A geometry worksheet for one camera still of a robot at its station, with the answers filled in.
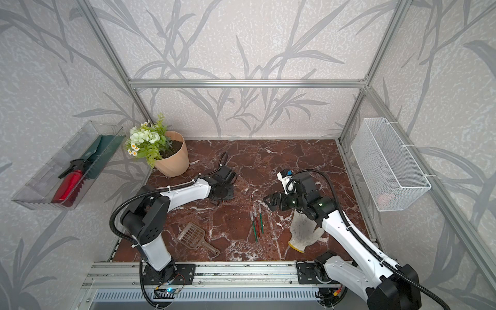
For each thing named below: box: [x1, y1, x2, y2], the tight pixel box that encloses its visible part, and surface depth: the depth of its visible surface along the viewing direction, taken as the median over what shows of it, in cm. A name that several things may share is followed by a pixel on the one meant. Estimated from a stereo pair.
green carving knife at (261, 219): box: [258, 206, 265, 235], surface depth 90 cm
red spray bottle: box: [51, 158, 88, 203], surface depth 61 cm
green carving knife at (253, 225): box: [249, 211, 258, 243], surface depth 88 cm
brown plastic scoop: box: [176, 222, 221, 256], surface depth 84 cm
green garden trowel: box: [82, 134, 126, 179], surface depth 71 cm
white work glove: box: [288, 208, 325, 254], surface depth 86 cm
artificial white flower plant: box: [125, 113, 173, 168], surface depth 82 cm
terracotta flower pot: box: [154, 130, 190, 177], surface depth 96 cm
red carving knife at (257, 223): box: [253, 207, 261, 238], surface depth 89 cm
